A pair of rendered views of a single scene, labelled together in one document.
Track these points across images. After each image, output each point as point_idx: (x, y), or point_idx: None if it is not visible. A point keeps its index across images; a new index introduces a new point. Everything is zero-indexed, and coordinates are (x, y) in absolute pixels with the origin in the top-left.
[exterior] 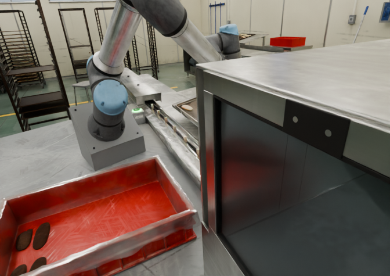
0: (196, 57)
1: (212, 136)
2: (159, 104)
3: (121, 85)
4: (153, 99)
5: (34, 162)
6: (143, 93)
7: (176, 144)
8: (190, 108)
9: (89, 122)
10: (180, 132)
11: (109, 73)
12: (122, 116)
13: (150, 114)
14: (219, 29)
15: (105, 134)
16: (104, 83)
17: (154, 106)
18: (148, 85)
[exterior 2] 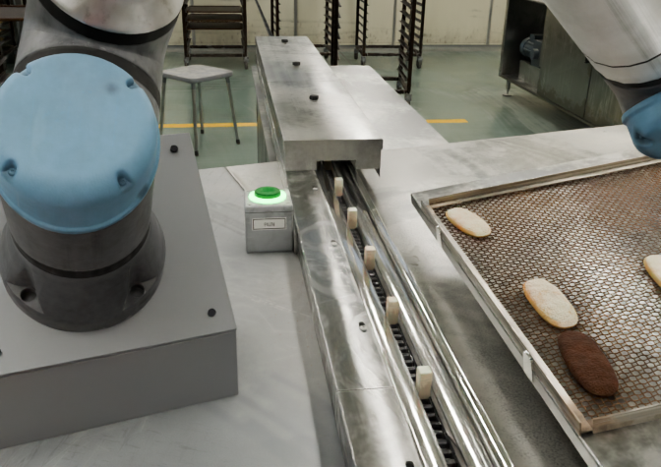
0: None
1: None
2: (373, 181)
3: (131, 91)
4: (350, 158)
5: None
6: (318, 134)
7: (370, 409)
8: (481, 231)
9: (3, 233)
10: (412, 337)
11: (91, 25)
12: (131, 238)
13: (317, 221)
14: None
15: (51, 303)
16: (52, 69)
17: (347, 186)
18: (347, 105)
